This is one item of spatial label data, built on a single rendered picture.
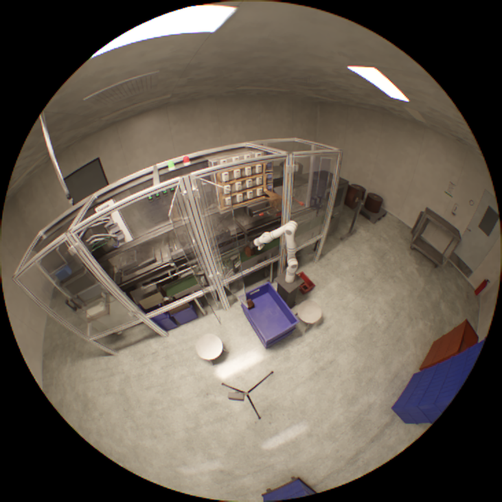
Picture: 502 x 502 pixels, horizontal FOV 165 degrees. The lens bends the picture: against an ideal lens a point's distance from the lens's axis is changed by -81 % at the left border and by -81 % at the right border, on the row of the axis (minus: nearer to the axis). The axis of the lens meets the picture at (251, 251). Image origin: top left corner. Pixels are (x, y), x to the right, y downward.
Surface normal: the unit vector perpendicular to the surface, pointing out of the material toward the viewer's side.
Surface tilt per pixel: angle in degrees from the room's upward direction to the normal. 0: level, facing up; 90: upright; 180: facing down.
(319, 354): 0
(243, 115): 90
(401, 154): 90
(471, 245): 90
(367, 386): 0
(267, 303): 0
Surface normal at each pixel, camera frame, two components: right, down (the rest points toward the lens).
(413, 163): -0.87, 0.38
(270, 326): -0.06, -0.71
